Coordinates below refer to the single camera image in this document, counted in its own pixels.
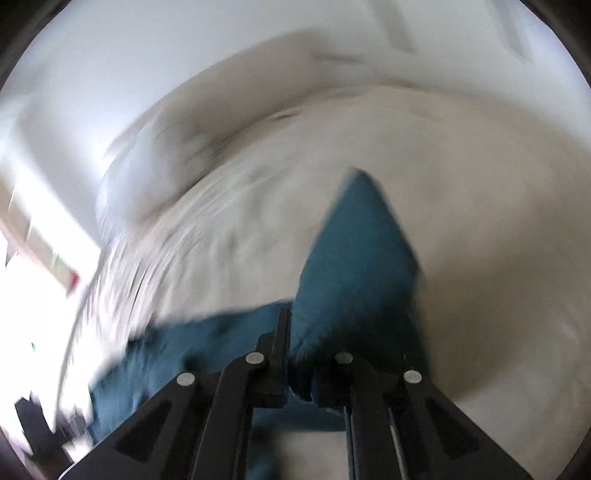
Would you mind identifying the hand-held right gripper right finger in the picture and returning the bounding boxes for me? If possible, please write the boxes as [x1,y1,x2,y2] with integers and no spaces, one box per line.
[314,351,534,480]

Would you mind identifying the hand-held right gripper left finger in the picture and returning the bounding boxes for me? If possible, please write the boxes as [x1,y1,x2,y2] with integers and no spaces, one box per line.
[58,308,291,480]

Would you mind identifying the teal fleece garment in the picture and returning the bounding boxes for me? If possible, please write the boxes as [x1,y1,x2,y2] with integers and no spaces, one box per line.
[88,168,428,480]

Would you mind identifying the white pillow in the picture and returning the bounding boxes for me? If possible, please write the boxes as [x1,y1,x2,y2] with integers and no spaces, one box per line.
[95,106,241,232]

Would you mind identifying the white bed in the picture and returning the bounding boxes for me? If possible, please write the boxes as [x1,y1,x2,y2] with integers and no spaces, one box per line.
[60,88,591,480]

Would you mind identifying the brown curtain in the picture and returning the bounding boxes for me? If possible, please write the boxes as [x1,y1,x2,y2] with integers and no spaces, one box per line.
[0,182,79,289]

